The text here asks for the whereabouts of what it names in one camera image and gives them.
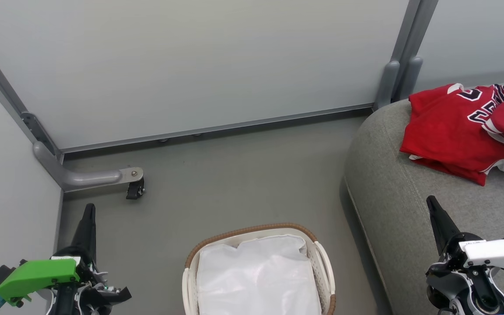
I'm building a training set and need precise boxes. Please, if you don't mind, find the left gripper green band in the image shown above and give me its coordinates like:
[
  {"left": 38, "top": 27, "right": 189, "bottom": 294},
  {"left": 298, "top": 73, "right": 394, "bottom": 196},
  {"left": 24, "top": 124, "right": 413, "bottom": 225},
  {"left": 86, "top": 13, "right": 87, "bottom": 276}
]
[{"left": 0, "top": 203, "right": 132, "bottom": 315}]

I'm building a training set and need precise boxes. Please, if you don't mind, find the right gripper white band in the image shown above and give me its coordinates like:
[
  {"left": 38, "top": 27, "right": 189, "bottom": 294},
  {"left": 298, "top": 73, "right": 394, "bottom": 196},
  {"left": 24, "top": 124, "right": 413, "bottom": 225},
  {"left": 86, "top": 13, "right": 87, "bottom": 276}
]
[{"left": 426, "top": 196, "right": 504, "bottom": 275}]

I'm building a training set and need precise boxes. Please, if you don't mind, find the red jersey with lettering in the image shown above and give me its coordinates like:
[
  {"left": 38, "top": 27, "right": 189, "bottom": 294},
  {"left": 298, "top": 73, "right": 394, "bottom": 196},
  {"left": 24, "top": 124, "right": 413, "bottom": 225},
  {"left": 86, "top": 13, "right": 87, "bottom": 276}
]
[{"left": 400, "top": 83, "right": 504, "bottom": 189}]

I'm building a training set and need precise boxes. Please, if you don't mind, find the white laundry basket brown rim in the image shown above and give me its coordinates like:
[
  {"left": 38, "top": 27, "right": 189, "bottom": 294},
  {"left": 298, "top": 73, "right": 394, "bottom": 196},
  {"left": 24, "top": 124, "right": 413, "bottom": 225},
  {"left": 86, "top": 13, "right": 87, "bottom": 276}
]
[{"left": 182, "top": 223, "right": 336, "bottom": 315}]

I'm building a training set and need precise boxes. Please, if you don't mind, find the white basket liner cloth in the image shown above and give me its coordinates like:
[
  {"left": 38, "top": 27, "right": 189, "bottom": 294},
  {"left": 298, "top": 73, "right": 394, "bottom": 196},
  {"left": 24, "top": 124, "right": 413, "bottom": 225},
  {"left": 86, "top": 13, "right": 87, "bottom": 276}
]
[{"left": 196, "top": 235, "right": 322, "bottom": 315}]

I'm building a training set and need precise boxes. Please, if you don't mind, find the grey fabric sofa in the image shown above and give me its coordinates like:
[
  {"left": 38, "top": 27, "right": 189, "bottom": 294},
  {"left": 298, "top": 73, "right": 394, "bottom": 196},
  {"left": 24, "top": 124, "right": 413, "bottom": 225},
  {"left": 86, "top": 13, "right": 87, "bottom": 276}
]
[{"left": 344, "top": 79, "right": 504, "bottom": 315}]

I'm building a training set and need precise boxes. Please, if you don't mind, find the black caster wheel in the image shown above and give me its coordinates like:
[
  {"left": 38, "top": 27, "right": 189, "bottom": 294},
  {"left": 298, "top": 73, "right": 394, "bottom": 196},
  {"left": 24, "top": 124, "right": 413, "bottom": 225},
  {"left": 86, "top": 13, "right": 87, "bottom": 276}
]
[{"left": 126, "top": 178, "right": 146, "bottom": 200}]

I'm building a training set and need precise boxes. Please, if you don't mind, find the grey partition foot bracket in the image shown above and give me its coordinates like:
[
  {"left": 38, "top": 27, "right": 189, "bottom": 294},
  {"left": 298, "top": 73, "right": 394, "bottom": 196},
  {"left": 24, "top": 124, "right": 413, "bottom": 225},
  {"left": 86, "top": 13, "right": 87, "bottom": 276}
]
[{"left": 33, "top": 141, "right": 144, "bottom": 193}]

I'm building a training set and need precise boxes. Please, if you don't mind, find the grey double partition post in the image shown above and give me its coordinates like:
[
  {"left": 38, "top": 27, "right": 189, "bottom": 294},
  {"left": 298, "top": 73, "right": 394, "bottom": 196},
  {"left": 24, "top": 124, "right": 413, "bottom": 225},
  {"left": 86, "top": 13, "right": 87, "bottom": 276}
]
[{"left": 374, "top": 0, "right": 439, "bottom": 111}]

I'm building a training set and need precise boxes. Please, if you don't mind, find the grey slanted partition post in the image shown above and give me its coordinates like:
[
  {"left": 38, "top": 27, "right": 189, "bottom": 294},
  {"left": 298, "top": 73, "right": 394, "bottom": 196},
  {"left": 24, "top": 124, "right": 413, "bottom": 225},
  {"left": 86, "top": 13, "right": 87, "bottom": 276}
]
[{"left": 0, "top": 30, "right": 64, "bottom": 160}]

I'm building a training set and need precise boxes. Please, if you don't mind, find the grey partition baseboard rail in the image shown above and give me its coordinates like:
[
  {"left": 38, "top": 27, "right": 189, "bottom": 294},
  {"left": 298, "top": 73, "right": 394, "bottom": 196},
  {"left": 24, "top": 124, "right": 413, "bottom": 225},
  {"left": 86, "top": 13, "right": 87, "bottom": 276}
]
[{"left": 59, "top": 103, "right": 376, "bottom": 154}]

